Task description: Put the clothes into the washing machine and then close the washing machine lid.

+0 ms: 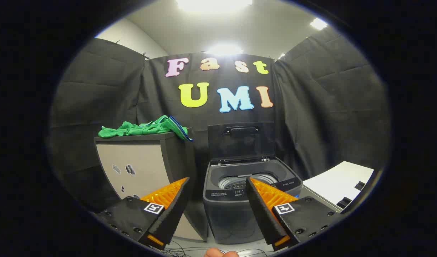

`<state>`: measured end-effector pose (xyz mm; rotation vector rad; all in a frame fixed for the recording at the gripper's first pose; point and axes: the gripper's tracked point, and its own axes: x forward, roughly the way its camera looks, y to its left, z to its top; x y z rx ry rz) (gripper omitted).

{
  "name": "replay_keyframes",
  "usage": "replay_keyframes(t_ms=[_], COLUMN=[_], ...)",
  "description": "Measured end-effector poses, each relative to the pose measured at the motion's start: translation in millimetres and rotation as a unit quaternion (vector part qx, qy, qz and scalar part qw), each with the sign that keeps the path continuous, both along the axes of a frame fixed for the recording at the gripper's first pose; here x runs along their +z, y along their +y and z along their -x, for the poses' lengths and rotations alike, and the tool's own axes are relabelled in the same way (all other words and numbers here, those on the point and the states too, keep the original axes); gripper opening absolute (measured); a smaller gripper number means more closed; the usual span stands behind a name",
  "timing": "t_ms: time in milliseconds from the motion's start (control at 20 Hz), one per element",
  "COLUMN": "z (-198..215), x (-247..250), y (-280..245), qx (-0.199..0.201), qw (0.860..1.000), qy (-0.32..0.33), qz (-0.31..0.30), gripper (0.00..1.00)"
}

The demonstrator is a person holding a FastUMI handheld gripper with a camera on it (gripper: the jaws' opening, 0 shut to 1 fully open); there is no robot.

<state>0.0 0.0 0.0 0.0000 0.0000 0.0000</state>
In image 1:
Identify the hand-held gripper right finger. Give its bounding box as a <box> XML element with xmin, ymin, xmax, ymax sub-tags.
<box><xmin>245</xmin><ymin>177</ymin><xmax>344</xmax><ymax>251</ymax></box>

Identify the green polo shirt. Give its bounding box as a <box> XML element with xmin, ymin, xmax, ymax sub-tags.
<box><xmin>98</xmin><ymin>115</ymin><xmax>194</xmax><ymax>142</ymax></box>

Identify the dark grey washing machine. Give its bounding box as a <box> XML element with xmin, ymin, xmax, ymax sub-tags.
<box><xmin>203</xmin><ymin>159</ymin><xmax>304</xmax><ymax>245</ymax></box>

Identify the black backdrop cloth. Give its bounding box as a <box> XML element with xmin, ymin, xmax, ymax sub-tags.
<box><xmin>49</xmin><ymin>27</ymin><xmax>392</xmax><ymax>215</ymax></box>

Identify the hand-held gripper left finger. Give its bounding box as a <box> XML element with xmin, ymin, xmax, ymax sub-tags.
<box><xmin>96</xmin><ymin>177</ymin><xmax>190</xmax><ymax>250</ymax></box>

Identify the white side table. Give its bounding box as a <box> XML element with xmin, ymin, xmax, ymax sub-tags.
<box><xmin>302</xmin><ymin>161</ymin><xmax>374</xmax><ymax>212</ymax></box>

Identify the grey cabinet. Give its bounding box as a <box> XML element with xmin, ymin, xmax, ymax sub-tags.
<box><xmin>94</xmin><ymin>128</ymin><xmax>209</xmax><ymax>241</ymax></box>

